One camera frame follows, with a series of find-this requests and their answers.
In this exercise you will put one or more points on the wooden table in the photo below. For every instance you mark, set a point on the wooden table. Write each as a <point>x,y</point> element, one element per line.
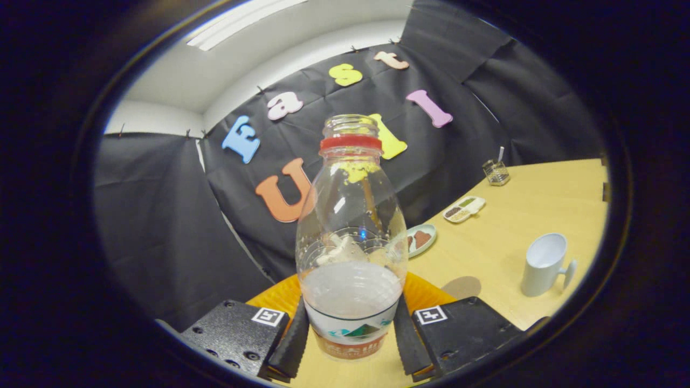
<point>501,237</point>

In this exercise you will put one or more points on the round brown coaster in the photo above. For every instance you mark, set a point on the round brown coaster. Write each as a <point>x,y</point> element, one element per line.
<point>462,287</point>

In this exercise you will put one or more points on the brown meat slice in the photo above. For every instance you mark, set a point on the brown meat slice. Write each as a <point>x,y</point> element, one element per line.
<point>422,238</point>
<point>409,243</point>

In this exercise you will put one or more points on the white divided snack dish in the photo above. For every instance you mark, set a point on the white divided snack dish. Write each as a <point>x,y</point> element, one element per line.
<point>463,210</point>

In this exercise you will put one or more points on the pale green plate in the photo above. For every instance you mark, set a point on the pale green plate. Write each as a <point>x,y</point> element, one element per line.
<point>429,243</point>

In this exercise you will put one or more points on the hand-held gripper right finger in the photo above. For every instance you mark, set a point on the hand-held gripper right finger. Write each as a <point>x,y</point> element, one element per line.
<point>409,339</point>

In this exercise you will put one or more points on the large ceiling light panel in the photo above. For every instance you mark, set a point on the large ceiling light panel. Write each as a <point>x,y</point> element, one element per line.
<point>237,24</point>

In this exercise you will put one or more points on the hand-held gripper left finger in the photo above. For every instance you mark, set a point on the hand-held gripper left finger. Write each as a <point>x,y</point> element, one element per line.
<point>291,345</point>

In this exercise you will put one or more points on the white cup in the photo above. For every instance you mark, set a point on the white cup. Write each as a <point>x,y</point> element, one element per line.
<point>542,267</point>

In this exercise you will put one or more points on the clear plastic juice bottle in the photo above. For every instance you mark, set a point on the clear plastic juice bottle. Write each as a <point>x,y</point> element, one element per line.
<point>350,302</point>

